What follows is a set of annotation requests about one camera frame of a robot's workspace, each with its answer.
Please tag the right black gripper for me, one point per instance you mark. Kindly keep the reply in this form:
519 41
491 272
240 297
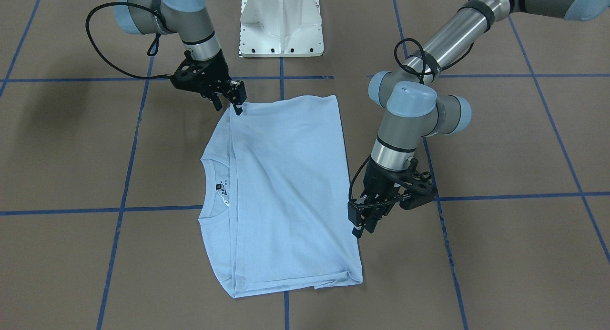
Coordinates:
217 72

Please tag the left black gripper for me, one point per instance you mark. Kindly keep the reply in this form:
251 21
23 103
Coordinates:
380 183

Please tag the light blue t-shirt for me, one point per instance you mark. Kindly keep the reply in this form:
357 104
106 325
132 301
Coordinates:
275 212

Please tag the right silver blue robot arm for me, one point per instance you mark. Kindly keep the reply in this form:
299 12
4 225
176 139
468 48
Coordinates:
188 18

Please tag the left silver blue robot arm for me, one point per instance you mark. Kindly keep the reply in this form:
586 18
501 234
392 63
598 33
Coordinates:
536 154

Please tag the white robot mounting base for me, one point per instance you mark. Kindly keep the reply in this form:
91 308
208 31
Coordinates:
280 28

